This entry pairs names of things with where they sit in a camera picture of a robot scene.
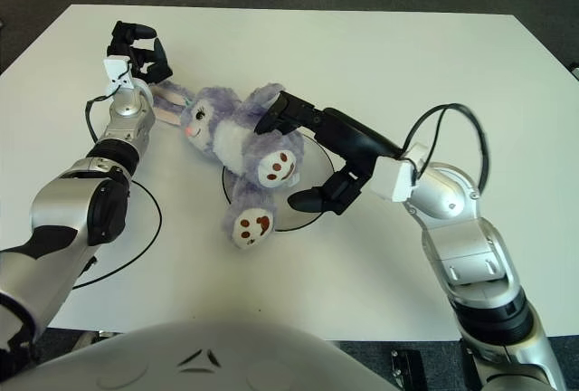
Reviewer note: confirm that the purple plush bunny doll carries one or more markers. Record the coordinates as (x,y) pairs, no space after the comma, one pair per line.
(226,137)

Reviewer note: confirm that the grey robot torso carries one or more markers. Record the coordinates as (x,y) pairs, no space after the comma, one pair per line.
(203,355)

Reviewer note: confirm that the black metal bracket on floor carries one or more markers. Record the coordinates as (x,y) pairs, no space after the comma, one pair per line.
(409,373)

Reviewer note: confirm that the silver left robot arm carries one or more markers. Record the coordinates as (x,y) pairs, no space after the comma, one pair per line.
(68,210)

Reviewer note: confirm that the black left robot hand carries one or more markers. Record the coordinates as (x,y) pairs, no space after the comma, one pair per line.
(154,67)

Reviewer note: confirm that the white plate with black rim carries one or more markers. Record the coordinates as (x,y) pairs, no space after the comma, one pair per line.
(312,169)

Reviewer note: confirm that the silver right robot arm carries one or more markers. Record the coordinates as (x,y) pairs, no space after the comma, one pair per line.
(452,192)

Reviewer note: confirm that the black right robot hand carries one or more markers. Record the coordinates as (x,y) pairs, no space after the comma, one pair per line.
(357,142)

